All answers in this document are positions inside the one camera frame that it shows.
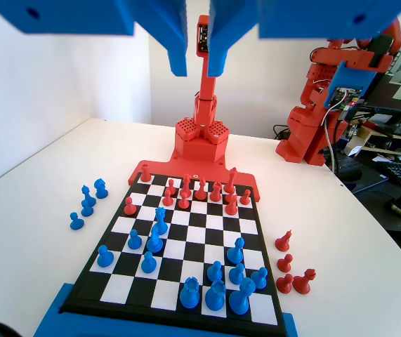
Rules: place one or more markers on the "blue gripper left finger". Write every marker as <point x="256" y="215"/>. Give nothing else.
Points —
<point x="177" y="35"/>

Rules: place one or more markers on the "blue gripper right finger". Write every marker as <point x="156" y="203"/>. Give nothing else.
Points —
<point x="221" y="31"/>

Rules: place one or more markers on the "blue chess knight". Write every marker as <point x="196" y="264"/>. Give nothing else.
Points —
<point x="155" y="242"/>
<point x="101" y="191"/>

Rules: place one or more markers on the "red idle robot arm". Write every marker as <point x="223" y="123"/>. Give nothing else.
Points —
<point x="298" y="130"/>

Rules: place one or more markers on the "blue controller board case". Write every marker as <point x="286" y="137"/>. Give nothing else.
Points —
<point x="347" y="75"/>

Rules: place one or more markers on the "red chess rook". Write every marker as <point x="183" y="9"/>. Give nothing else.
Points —
<point x="216" y="193"/>
<point x="145" y="173"/>

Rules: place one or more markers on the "red chess queen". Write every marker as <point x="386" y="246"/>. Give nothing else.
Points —
<point x="186" y="182"/>

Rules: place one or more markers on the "red chess king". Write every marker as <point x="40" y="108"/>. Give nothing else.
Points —
<point x="231" y="180"/>

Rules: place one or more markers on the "red chess bishop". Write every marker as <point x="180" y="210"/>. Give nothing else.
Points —
<point x="200" y="192"/>
<point x="302" y="283"/>

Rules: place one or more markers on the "blue chess bishop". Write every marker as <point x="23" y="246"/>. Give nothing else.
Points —
<point x="235" y="252"/>
<point x="87" y="194"/>

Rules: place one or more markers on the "blue chess rook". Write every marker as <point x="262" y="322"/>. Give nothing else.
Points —
<point x="189" y="295"/>
<point x="215" y="298"/>

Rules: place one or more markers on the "blue chess king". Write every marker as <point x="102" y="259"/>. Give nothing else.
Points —
<point x="241" y="298"/>

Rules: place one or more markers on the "wooden desk riser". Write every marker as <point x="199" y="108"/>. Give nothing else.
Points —
<point x="379" y="132"/>

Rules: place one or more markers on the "black white chessboard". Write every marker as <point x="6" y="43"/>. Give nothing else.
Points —
<point x="200" y="224"/>

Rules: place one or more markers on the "dark laptop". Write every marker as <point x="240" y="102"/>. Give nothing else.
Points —
<point x="354" y="168"/>

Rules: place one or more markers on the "black monitor stand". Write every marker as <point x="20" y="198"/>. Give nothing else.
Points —
<point x="393" y="116"/>

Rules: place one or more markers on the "black desk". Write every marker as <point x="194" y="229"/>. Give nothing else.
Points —
<point x="379" y="210"/>

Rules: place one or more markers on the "small black camera module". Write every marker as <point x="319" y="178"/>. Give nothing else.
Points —
<point x="203" y="36"/>

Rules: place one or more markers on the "blue board mount plate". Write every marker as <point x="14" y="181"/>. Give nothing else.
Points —
<point x="56" y="323"/>

